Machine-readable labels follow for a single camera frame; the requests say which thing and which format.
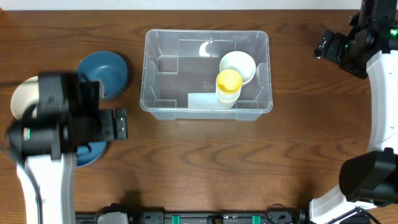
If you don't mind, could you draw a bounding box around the cream large bowl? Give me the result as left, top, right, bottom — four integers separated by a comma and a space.
11, 76, 39, 119

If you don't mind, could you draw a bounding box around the dark blue bowl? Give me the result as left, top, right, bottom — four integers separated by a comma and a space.
76, 141, 108, 167
77, 51, 129, 100

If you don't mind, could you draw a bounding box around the white small bowl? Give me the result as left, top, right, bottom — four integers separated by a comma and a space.
219, 51, 256, 86

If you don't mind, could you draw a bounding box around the yellow plastic cup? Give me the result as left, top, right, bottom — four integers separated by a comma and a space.
216, 69, 243, 93

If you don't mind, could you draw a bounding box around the cream plastic cup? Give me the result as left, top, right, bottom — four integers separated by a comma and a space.
217, 98, 236, 109

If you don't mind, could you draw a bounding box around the pink plastic cup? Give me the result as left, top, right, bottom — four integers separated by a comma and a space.
216, 88, 241, 95

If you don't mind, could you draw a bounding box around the light blue plastic cup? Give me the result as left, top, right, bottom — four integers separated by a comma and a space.
216, 93, 240, 98

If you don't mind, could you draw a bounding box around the orange-yellow plastic cup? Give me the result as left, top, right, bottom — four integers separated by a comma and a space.
217, 96, 239, 103

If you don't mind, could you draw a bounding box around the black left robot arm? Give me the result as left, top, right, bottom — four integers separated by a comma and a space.
5, 72, 128, 223

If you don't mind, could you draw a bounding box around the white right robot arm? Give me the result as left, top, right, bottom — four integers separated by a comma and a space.
308, 0, 397, 223

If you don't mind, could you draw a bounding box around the clear plastic storage bin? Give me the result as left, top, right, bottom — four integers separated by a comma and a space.
140, 29, 273, 121

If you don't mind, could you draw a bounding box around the white label in bin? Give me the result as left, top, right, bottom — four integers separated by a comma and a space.
188, 93, 221, 110

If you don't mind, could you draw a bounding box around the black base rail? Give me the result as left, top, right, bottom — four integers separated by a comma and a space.
76, 203, 310, 224

